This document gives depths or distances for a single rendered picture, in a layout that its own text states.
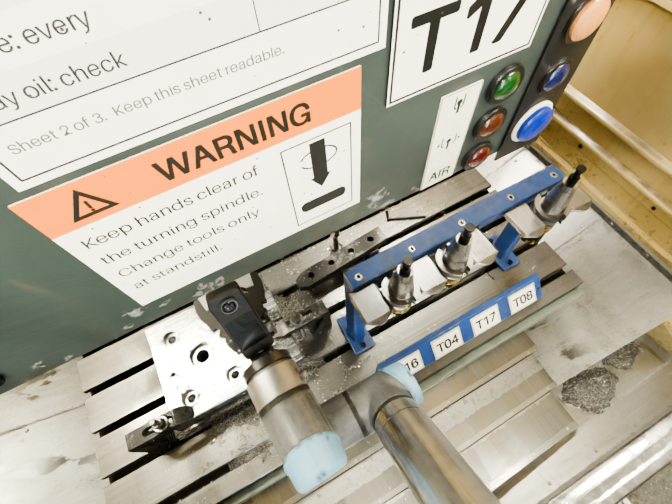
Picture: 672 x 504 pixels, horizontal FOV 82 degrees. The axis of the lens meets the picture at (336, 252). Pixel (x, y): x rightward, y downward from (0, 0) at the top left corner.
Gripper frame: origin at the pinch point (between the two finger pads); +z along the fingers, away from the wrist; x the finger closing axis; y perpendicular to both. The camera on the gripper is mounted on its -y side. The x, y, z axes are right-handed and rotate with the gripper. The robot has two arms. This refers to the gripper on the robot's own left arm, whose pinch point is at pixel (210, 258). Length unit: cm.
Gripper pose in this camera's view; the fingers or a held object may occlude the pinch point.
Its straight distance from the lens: 64.0
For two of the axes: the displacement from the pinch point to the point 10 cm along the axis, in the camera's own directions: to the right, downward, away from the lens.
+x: 8.5, -4.8, 2.2
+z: -5.2, -7.4, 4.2
